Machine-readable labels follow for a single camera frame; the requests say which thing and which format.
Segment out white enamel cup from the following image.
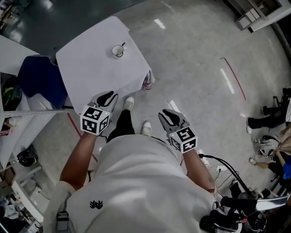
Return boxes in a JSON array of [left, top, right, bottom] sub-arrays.
[[111, 45, 125, 58]]

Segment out person's left forearm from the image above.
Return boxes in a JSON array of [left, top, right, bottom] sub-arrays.
[[59, 130, 101, 191]]

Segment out metal ruler rail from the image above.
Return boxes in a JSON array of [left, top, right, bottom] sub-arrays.
[[0, 108, 67, 118]]

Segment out blue chair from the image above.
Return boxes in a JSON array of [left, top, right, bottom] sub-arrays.
[[17, 55, 69, 110]]

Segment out person's black trousers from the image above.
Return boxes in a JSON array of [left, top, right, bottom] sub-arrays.
[[106, 109, 136, 143]]

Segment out grey shoulder strap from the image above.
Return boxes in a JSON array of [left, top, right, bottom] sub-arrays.
[[55, 210, 70, 233]]

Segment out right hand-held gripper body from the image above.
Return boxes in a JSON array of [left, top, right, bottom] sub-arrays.
[[165, 120, 198, 154]]

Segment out pink striped cloth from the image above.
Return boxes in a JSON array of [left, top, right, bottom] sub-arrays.
[[141, 70, 154, 91]]

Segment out person's left white shoe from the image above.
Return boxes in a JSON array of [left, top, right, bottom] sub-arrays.
[[123, 96, 135, 111]]

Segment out person's right forearm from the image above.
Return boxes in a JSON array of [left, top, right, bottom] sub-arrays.
[[181, 148, 217, 192]]

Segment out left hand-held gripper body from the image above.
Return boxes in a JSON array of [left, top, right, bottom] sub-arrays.
[[80, 99, 114, 137]]

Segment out person's white shoe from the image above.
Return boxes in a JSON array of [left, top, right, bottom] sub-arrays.
[[123, 96, 135, 111], [140, 121, 152, 137]]

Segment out curved silver metal bar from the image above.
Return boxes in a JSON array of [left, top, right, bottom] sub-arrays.
[[221, 195, 290, 212]]

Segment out black and green bag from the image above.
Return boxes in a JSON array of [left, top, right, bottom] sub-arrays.
[[0, 74, 23, 111]]

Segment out black cable bundle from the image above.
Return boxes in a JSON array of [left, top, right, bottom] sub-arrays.
[[198, 154, 259, 198]]

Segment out white side table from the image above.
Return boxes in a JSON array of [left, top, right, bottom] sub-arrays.
[[0, 34, 41, 76]]

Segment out table with white cloth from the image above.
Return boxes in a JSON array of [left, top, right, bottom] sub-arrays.
[[55, 15, 156, 115]]

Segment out person's right white shoe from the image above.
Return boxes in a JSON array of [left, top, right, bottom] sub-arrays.
[[140, 121, 152, 137]]

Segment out white open shelf unit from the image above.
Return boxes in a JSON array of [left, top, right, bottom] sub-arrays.
[[235, 0, 291, 33]]

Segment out person's white shirt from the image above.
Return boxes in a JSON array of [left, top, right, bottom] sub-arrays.
[[42, 133, 229, 233]]

